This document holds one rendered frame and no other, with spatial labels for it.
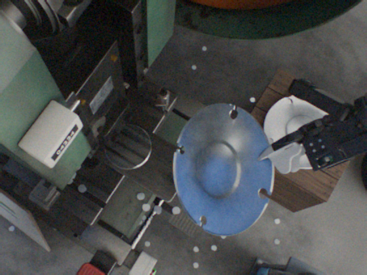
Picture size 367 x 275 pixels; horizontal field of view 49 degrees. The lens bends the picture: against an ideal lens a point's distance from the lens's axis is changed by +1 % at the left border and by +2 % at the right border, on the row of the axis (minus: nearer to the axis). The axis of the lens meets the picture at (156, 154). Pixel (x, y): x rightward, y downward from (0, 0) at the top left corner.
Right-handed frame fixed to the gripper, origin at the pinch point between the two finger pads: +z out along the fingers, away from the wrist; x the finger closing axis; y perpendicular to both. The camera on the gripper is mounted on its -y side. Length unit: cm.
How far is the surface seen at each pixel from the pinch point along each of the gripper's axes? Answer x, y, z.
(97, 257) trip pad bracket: -5, 6, 52
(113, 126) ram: -13.9, -17.6, 23.0
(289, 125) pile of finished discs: 74, -18, 21
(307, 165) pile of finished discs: 75, -1, 21
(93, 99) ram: -23.5, -19.8, 16.1
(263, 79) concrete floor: 110, -51, 36
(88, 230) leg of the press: -2, -2, 58
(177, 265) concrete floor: 61, 17, 86
